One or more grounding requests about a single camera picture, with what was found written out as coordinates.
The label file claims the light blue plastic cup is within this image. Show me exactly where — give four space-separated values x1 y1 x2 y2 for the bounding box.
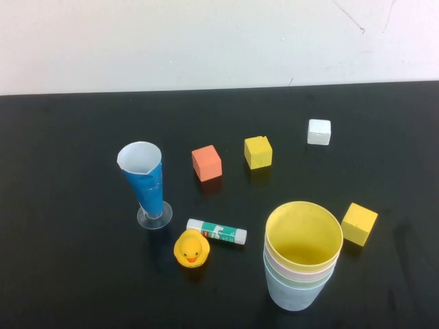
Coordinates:
263 270 333 313

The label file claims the green plastic cup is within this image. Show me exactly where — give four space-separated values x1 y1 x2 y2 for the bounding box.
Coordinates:
263 262 336 289

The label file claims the yellow rubber duck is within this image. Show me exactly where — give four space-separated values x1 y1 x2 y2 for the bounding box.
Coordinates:
173 229 211 269

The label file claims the pink plastic cup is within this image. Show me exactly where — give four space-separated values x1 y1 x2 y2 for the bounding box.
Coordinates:
263 248 340 280

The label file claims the tall measuring cup blue paper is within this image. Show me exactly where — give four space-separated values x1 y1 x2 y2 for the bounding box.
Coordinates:
116 141 173 230

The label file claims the white foam cube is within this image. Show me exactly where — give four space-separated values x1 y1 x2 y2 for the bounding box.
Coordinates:
307 119 333 146

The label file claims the white green glue stick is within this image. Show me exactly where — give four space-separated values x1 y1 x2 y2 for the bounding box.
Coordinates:
186 219 248 246

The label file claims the yellow foam cube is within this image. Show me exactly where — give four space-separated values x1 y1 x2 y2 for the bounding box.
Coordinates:
340 202 379 247

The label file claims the yellow foam cube notched corner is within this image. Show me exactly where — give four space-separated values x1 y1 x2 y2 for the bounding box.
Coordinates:
244 135 274 170

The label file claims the yellow plastic cup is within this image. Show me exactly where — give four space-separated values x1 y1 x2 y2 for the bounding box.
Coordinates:
265 200 344 272

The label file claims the orange foam cube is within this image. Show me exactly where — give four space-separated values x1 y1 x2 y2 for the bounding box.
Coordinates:
191 144 223 183

